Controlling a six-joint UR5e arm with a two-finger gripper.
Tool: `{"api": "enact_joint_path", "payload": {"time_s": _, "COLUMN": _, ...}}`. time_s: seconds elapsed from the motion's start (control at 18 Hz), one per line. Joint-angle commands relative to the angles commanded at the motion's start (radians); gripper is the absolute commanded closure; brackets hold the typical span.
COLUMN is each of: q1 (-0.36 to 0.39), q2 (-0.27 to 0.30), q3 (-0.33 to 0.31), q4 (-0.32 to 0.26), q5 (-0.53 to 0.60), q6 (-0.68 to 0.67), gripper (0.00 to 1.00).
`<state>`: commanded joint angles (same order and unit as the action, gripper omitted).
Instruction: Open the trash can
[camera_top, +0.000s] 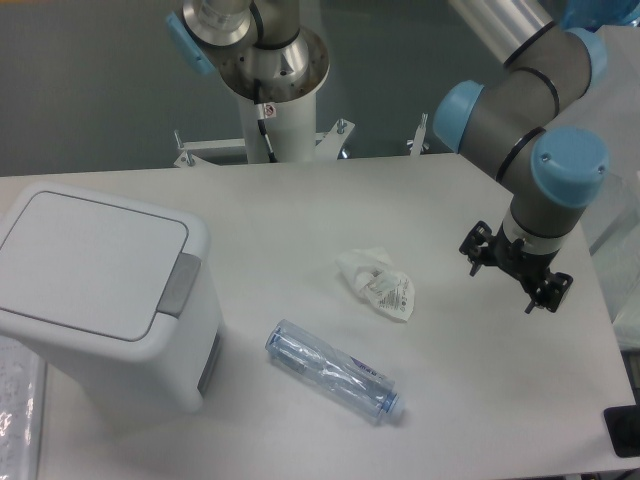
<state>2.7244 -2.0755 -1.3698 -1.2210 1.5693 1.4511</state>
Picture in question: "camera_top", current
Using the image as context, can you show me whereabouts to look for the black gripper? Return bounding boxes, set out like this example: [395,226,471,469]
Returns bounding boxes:
[459,221,573,313]

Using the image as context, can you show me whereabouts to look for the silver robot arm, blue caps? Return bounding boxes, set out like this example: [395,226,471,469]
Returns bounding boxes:
[433,1,610,312]

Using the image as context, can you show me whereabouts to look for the silver robot base joint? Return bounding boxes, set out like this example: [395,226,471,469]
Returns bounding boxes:
[165,1,330,104]

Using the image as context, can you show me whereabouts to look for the white trash can body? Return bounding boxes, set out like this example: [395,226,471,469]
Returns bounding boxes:
[1,181,222,412]

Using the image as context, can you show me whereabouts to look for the white trash can lid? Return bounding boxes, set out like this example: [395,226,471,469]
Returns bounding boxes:
[1,191,188,341]

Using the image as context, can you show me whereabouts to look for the crumpled white printed wrapper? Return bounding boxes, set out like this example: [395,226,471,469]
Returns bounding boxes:
[362,270,415,323]

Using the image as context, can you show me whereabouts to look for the crumpled white tissue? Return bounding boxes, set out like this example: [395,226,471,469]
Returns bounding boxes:
[336,247,399,301]

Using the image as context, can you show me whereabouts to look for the black device at edge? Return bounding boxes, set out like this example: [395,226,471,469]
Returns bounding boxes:
[603,405,639,458]

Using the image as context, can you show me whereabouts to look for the crushed clear plastic bottle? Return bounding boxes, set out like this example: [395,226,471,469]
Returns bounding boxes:
[265,320,405,425]

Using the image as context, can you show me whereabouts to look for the blue plastic cover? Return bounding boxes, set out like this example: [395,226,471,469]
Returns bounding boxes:
[561,0,639,32]

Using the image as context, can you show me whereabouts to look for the grey lid push button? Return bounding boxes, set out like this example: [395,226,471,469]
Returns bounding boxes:
[157,253,201,318]

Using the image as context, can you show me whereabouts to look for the clear plastic sheet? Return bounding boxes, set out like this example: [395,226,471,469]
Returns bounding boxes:
[1,337,47,479]

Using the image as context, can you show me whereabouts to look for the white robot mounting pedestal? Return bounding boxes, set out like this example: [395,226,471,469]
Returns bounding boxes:
[174,93,432,167]

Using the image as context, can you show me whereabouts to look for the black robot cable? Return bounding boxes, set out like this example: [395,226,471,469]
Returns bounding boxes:
[252,78,279,164]

